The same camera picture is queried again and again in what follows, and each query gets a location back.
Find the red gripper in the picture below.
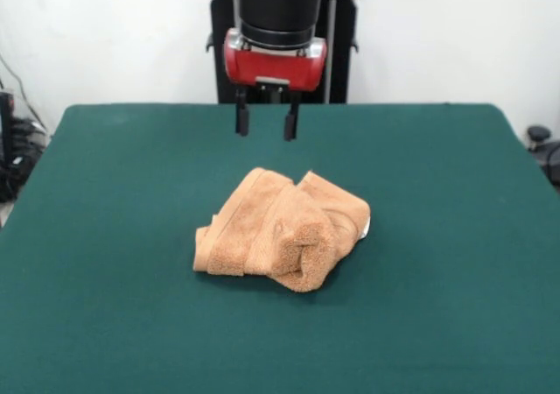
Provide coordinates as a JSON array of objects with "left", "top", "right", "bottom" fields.
[{"left": 222, "top": 39, "right": 329, "bottom": 143}]

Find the tan terry cloth towel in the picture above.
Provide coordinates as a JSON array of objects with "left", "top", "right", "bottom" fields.
[{"left": 193, "top": 166, "right": 373, "bottom": 293}]

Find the dark green table cloth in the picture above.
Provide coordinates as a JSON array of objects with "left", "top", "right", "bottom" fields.
[{"left": 0, "top": 102, "right": 560, "bottom": 394}]

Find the grey wheeled floor base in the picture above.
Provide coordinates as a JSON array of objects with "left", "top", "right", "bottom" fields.
[{"left": 526, "top": 124, "right": 560, "bottom": 189}]

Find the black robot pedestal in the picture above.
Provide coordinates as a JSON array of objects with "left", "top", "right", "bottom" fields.
[{"left": 191, "top": 0, "right": 378, "bottom": 105}]

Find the grey wall cable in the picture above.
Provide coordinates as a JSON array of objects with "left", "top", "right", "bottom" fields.
[{"left": 0, "top": 54, "right": 41, "bottom": 123}]

